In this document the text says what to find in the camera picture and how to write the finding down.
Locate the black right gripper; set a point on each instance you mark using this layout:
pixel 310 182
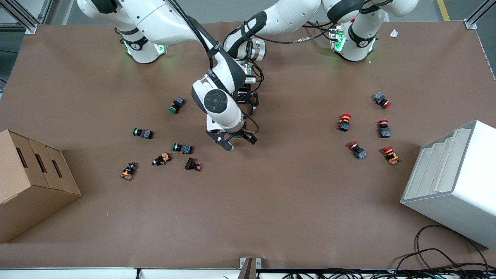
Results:
pixel 241 135

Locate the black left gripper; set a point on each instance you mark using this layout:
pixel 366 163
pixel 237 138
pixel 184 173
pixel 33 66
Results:
pixel 244 95

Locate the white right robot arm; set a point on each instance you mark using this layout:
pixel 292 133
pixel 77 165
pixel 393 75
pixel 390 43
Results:
pixel 162 23

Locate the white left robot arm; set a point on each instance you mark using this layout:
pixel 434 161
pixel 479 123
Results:
pixel 286 17

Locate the black square push button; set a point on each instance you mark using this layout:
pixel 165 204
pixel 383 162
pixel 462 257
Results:
pixel 192 164

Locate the green capped push button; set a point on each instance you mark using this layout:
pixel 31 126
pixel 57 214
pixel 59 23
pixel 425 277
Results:
pixel 182 148
pixel 142 133
pixel 176 105

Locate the black button orange body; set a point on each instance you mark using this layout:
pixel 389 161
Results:
pixel 161 159
pixel 128 171

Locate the red mushroom push button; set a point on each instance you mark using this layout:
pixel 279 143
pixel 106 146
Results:
pixel 384 129
pixel 357 150
pixel 381 99

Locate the red button orange body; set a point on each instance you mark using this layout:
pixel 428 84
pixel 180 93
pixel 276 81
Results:
pixel 390 155

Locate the white paper scrap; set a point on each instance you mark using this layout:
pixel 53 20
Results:
pixel 394 33

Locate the brown cardboard box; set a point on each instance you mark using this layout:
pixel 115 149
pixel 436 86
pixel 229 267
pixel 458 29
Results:
pixel 27 186

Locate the white ribbed plastic bin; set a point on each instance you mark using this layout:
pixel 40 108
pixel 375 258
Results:
pixel 461 182

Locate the aluminium profile post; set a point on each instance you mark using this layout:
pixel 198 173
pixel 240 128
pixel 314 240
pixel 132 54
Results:
pixel 250 268

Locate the white table edge rail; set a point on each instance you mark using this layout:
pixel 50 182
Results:
pixel 77 273

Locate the aluminium frame corner post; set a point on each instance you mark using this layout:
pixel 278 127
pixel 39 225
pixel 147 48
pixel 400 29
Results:
pixel 476 15
pixel 25 17

